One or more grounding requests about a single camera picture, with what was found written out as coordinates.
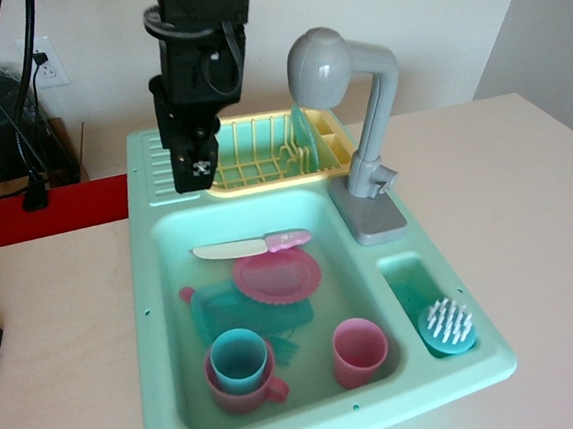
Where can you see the black plug on table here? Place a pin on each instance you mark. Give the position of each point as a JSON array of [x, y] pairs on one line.
[[35, 195]]

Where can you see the pink toy mug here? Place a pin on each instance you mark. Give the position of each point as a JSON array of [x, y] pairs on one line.
[[271, 388]]

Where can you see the white wall outlet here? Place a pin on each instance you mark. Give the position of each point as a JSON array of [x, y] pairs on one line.
[[47, 70]]

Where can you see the yellow dish rack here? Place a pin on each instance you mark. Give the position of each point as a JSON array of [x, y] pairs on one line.
[[258, 153]]

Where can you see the blue toy cup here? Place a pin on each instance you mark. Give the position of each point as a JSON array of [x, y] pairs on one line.
[[238, 358]]

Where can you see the teal scrub brush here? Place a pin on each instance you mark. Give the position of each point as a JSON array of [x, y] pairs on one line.
[[447, 328]]

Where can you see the teal toy bottle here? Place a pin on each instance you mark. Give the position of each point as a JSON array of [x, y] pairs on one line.
[[221, 307]]

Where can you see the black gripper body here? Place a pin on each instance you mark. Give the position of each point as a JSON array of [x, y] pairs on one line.
[[202, 73]]

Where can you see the pink toy cup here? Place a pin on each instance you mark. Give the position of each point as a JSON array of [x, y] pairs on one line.
[[359, 348]]

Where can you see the pink toy plate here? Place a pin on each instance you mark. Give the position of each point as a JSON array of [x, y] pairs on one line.
[[284, 277]]

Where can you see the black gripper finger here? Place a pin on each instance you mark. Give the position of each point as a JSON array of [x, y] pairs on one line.
[[170, 129], [193, 165]]

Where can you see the toy knife pink handle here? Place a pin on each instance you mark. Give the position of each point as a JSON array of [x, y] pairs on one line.
[[271, 243]]

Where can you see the mint green toy sink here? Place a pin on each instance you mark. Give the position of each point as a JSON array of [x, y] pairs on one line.
[[388, 284]]

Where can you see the teal toy fork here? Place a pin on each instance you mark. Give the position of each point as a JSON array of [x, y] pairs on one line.
[[284, 350]]

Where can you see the teal plate in rack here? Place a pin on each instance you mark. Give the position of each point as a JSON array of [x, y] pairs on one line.
[[304, 137]]

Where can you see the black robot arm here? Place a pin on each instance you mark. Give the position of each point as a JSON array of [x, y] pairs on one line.
[[186, 15]]

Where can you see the grey toy faucet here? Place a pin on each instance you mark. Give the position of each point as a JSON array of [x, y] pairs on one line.
[[320, 65]]

